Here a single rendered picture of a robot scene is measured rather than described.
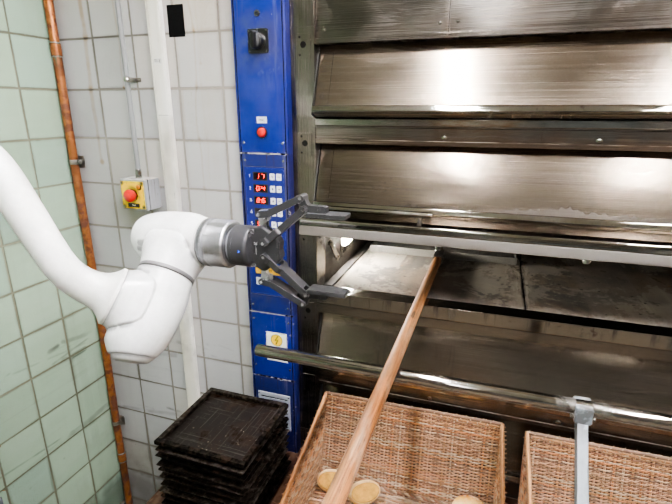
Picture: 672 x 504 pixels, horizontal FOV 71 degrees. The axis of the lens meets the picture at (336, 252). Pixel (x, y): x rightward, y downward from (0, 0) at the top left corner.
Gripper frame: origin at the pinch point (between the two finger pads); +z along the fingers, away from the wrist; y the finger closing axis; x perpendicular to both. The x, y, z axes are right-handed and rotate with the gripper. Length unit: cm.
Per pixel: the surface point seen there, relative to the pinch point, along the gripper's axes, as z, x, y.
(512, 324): 32, -55, 33
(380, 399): 7.0, -2.4, 28.3
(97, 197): -108, -55, 6
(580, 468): 44, -11, 41
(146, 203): -81, -48, 5
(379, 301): -6, -55, 31
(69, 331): -116, -41, 52
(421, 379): 12.4, -17.6, 32.0
